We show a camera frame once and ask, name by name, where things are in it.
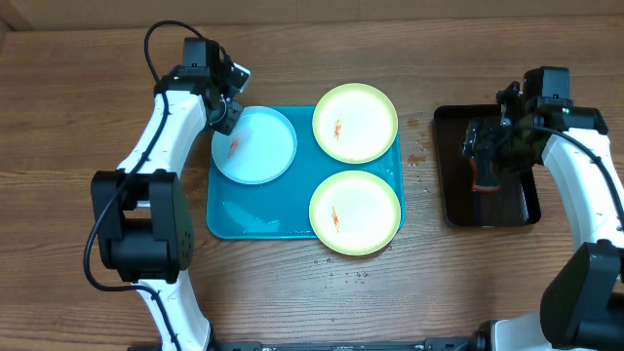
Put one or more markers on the red and black sponge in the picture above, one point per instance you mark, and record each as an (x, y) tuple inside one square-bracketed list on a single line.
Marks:
[(484, 178)]

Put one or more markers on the black rectangular tray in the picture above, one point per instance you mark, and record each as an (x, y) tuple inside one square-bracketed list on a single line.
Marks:
[(515, 203)]

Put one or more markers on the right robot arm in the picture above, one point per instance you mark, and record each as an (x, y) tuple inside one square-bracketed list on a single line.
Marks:
[(541, 125)]

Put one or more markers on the light blue plate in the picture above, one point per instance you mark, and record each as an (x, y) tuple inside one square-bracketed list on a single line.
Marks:
[(260, 148)]

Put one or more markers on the yellow-green plate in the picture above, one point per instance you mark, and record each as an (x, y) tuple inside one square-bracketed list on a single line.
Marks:
[(355, 123), (355, 213)]

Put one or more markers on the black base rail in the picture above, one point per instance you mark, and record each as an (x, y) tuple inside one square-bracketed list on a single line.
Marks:
[(341, 346)]

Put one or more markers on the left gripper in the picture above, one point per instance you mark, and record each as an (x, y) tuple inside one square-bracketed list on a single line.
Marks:
[(227, 126)]

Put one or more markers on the teal plastic tray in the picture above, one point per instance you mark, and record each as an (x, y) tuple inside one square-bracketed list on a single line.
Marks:
[(279, 209)]

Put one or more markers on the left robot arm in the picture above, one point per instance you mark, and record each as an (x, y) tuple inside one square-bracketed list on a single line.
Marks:
[(143, 229)]

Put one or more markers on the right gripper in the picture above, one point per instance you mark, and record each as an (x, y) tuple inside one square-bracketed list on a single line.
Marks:
[(482, 143)]

